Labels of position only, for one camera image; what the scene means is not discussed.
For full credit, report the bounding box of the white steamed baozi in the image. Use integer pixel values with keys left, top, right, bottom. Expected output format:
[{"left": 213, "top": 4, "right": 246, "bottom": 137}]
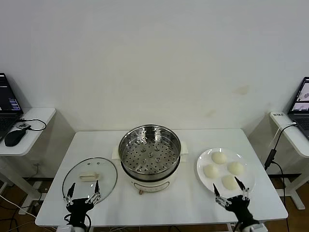
[
  {"left": 227, "top": 161, "right": 244, "bottom": 175},
  {"left": 211, "top": 151, "right": 227, "bottom": 165},
  {"left": 221, "top": 175, "right": 239, "bottom": 190},
  {"left": 203, "top": 164, "right": 220, "bottom": 179}
]

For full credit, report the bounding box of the stainless steel steamer basket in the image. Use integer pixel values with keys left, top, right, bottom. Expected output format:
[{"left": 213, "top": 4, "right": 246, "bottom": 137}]
[{"left": 118, "top": 124, "right": 182, "bottom": 181}]

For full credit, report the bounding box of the black cable with adapter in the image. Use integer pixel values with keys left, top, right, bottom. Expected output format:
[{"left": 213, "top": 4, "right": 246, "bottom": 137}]
[{"left": 264, "top": 122, "right": 298, "bottom": 232}]

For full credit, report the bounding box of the dark grey open laptop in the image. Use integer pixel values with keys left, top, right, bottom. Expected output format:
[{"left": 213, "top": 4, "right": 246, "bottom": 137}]
[
  {"left": 288, "top": 76, "right": 309, "bottom": 140},
  {"left": 0, "top": 72, "right": 24, "bottom": 143}
]

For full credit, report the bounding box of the thin white cable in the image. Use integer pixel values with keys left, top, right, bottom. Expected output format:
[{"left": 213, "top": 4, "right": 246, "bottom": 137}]
[{"left": 269, "top": 122, "right": 297, "bottom": 148}]

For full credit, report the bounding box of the white floor power strip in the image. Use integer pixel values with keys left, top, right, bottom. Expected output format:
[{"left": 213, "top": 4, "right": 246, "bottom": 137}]
[{"left": 18, "top": 202, "right": 41, "bottom": 216}]

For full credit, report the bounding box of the black computer mouse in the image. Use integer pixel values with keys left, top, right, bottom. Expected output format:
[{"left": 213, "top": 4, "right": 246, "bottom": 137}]
[{"left": 4, "top": 129, "right": 27, "bottom": 147}]

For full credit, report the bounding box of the round glass pot lid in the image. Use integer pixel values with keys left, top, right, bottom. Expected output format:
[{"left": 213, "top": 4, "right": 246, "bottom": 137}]
[{"left": 62, "top": 157, "right": 118, "bottom": 207}]

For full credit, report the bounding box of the small black printed dongle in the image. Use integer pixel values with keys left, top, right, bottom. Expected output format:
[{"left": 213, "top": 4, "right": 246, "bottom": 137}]
[{"left": 14, "top": 122, "right": 32, "bottom": 131}]

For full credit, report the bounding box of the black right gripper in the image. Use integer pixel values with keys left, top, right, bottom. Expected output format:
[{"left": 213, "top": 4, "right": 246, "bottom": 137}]
[{"left": 212, "top": 176, "right": 260, "bottom": 227}]

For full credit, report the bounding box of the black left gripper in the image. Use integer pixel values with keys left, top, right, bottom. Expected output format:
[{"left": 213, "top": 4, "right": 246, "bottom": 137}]
[{"left": 63, "top": 180, "right": 101, "bottom": 227}]

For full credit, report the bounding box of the thin black desk cable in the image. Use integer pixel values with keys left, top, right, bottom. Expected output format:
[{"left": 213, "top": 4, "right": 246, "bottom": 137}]
[{"left": 15, "top": 117, "right": 47, "bottom": 132}]

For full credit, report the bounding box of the cream electric cooking pot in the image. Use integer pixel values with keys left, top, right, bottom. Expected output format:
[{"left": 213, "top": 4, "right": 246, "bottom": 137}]
[{"left": 111, "top": 141, "right": 189, "bottom": 195}]

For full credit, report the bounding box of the white side table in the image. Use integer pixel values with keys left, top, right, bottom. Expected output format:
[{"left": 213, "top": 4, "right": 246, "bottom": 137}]
[
  {"left": 269, "top": 111, "right": 309, "bottom": 210},
  {"left": 0, "top": 107, "right": 56, "bottom": 201}
]

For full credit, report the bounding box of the white round plate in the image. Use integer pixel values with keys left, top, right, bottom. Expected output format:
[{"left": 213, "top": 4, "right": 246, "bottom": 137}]
[{"left": 196, "top": 147, "right": 256, "bottom": 195}]

